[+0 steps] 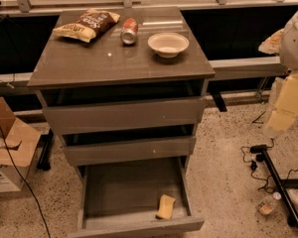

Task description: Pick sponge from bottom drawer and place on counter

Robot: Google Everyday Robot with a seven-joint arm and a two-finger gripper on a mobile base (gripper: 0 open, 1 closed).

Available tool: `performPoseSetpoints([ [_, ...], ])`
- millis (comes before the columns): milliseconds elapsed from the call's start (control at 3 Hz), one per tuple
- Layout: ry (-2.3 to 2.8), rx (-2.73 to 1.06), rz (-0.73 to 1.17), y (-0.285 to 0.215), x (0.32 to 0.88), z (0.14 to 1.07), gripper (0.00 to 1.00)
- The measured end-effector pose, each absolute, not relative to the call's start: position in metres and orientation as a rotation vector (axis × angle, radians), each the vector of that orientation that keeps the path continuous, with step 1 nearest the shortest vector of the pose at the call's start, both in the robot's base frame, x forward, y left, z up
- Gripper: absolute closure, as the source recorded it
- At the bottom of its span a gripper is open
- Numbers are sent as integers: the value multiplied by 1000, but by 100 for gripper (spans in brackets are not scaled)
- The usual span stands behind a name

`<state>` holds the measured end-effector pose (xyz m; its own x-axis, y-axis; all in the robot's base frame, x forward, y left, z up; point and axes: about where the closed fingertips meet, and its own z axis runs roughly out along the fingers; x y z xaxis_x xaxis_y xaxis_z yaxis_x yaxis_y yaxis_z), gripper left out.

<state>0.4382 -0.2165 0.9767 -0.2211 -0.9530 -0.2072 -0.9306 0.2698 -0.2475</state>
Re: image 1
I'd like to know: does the grey metal window rail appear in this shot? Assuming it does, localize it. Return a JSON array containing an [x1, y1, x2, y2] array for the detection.
[[0, 57, 287, 96]]

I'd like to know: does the white paper bowl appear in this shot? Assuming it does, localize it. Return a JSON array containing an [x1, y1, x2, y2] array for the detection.
[[148, 33, 190, 59]]

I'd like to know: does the grey drawer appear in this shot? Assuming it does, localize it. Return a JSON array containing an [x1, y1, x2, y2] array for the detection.
[[36, 90, 204, 135], [68, 157, 204, 238], [64, 124, 196, 166]]

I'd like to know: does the yellow sponge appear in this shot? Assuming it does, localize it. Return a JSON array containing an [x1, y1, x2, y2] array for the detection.
[[156, 194, 176, 219]]

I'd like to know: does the grey bottom drawer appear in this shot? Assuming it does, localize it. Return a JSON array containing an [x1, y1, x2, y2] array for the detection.
[[68, 157, 204, 238]]

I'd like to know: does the brown yellow chip bag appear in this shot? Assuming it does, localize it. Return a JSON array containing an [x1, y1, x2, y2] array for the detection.
[[53, 8, 120, 43]]

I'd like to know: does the black cable on left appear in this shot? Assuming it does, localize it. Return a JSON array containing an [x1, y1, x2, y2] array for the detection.
[[0, 108, 52, 238]]

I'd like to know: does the grey top drawer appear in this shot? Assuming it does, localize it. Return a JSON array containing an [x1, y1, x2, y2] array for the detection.
[[36, 90, 204, 135]]

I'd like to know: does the grey drawer cabinet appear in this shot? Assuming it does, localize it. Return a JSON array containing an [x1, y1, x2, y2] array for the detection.
[[27, 5, 217, 238]]

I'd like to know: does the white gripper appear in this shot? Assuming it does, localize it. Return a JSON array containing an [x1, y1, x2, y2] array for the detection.
[[258, 29, 298, 138]]

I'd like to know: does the clear plastic bottle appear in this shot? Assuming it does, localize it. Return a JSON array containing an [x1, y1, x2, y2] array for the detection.
[[257, 192, 282, 215]]

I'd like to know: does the red soda can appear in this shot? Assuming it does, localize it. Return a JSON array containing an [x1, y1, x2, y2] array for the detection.
[[120, 18, 138, 45]]

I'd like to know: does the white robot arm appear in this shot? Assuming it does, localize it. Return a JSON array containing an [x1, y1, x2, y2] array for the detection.
[[258, 11, 298, 138]]

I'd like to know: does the grey middle drawer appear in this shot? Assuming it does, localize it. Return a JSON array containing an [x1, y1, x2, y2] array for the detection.
[[64, 124, 196, 166]]

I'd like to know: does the black metal stand leg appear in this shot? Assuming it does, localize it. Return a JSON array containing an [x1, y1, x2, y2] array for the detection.
[[250, 145, 298, 228]]

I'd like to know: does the black table leg left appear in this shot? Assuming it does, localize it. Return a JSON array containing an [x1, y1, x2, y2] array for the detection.
[[37, 130, 54, 171]]

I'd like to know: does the brown cardboard box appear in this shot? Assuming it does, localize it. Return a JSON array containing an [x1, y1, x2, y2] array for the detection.
[[0, 97, 41, 192]]

